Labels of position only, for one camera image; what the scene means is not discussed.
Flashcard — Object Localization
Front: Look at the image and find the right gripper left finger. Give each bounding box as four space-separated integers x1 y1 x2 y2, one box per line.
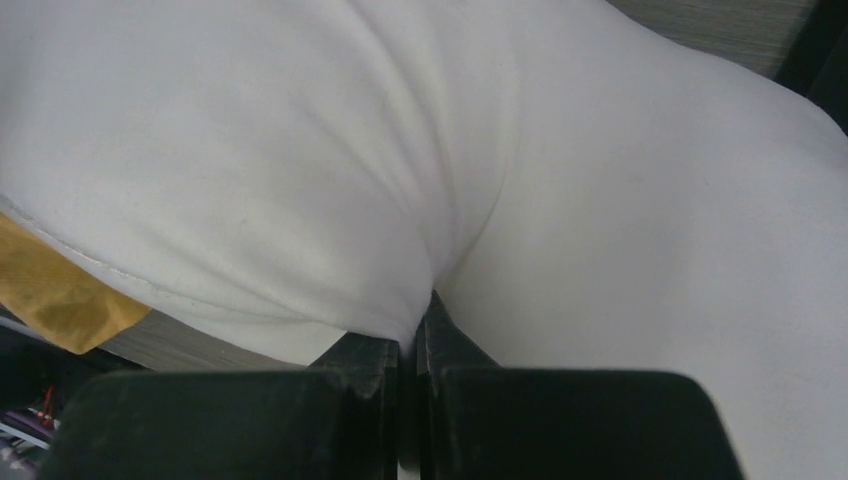
38 334 399 479

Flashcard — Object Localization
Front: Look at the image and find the yellow printed pillowcase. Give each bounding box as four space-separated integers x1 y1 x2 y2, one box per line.
1 216 151 354

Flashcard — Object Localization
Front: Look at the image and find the white pillow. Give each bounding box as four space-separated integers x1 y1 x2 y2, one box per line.
1 1 847 479

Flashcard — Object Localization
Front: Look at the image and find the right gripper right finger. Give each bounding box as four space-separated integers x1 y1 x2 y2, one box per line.
417 296 743 479

